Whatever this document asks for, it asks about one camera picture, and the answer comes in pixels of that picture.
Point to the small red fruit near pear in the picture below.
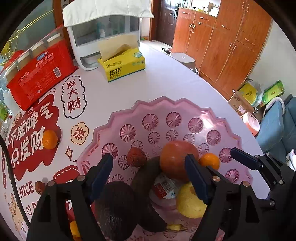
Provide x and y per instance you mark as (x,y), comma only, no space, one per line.
(39,187)

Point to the dark overripe banana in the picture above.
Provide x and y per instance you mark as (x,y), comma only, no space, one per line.
(141,184)

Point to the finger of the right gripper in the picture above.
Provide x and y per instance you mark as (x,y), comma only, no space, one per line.
(271,169)

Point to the clear plastic bottle green label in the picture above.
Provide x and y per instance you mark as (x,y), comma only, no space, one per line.
(5,119)

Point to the white squeeze bottle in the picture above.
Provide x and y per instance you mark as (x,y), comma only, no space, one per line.
(9,101)

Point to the red apple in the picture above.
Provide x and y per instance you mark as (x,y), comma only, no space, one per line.
(172,159)

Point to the yellow pear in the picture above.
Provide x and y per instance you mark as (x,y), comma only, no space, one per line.
(188,204)

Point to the wooden cabinet wall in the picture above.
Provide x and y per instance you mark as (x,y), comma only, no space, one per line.
(225,47)

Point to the dark avocado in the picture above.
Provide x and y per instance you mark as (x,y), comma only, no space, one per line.
(115,211)

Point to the yellow tissue box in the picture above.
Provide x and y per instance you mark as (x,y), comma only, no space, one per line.
(126,63)

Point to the small red lychee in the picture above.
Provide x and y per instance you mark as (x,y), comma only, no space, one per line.
(136,157)

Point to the grey plastic stool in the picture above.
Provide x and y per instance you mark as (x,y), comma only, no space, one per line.
(184,59)

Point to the small yellow tangerine upper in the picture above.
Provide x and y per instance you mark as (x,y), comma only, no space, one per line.
(74,230)

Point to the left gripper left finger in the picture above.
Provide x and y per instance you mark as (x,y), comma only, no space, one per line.
(50,220)

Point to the cardboard box with bags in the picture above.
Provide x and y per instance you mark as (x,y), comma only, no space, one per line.
(251,98)

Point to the orange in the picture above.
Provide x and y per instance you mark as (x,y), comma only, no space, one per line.
(49,139)

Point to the blue sofa chair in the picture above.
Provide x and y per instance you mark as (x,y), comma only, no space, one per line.
(277,130)

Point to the orange plastic stool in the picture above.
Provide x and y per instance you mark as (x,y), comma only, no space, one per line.
(251,122)

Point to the white cloth cover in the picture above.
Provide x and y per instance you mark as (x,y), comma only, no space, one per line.
(78,12)

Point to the printed festive tablecloth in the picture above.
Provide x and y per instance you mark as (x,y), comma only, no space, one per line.
(80,103)

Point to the tangerine with stem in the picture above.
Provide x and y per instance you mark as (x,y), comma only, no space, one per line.
(211,160)

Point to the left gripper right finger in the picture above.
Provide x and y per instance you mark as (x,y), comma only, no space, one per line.
(232,208)

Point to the pink plastic fruit bowl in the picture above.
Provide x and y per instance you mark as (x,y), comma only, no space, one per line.
(155,128)

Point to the white storage appliance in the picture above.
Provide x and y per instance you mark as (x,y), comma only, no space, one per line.
(85,37)

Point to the red paper cup package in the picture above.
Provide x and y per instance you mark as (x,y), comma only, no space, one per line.
(36,70)

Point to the glass door gold ornament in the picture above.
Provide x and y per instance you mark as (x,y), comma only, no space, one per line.
(23,23)

